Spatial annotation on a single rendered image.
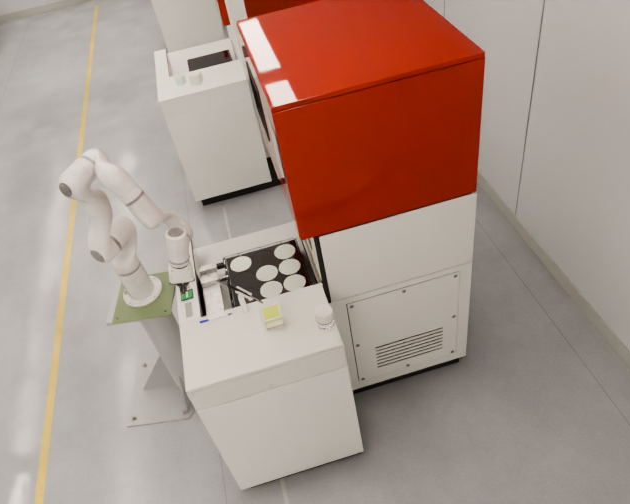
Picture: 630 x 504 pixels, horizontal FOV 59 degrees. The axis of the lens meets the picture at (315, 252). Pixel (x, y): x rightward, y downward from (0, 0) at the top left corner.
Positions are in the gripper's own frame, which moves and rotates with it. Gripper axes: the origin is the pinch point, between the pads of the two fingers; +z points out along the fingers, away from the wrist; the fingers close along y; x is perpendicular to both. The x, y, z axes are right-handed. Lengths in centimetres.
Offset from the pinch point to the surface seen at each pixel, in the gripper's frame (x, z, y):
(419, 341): 14, 45, -114
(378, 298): 15, 7, -86
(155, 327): -16.4, 40.1, 16.1
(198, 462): 24, 104, 4
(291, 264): -7, 0, -50
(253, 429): 50, 40, -22
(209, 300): -1.3, 10.8, -10.8
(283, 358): 48, -3, -34
